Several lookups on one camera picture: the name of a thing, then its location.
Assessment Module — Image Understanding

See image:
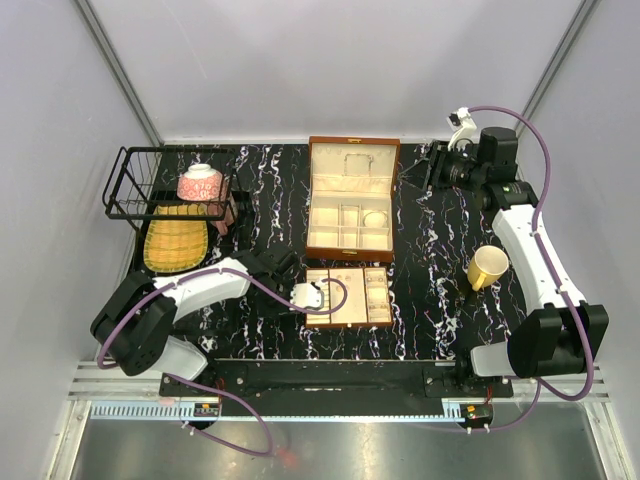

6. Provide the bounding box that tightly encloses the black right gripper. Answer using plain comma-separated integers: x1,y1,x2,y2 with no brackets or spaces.
398,140,487,194

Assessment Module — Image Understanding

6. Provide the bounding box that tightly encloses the brown jewelry tray insert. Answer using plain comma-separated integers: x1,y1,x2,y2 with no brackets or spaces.
305,267,393,328

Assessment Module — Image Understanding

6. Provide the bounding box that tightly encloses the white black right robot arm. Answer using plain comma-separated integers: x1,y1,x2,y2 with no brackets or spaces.
406,127,609,397

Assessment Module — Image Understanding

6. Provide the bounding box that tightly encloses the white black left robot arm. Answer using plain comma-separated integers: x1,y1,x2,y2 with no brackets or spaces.
90,246,296,396

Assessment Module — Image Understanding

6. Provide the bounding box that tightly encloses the brown leather jewelry box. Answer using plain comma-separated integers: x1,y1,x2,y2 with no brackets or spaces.
305,136,401,264

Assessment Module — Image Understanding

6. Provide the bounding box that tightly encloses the pink patterned ceramic bowl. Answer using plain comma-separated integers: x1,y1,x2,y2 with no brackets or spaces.
177,163,223,202

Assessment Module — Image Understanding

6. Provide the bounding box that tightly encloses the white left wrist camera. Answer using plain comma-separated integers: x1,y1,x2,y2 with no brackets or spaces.
290,282,325,312

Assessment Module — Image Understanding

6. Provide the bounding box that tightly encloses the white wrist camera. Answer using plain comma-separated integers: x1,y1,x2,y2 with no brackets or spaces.
290,282,325,312
447,107,477,151

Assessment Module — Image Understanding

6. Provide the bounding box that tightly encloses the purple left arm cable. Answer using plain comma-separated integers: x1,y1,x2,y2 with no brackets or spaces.
96,267,350,456

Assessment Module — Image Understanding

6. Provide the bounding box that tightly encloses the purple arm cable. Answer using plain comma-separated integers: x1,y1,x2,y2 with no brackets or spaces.
414,104,599,434
96,267,350,456

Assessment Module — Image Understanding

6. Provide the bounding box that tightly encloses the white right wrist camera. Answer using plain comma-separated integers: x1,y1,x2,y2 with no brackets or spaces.
447,107,477,151

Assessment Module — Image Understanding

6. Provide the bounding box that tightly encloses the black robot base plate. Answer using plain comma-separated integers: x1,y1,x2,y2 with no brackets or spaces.
196,359,513,418

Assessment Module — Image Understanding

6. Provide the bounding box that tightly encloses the black wire dish rack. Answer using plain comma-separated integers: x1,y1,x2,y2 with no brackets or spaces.
102,145,254,231

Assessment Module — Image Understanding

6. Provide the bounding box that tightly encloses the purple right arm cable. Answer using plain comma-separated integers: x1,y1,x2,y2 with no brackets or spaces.
414,104,599,434

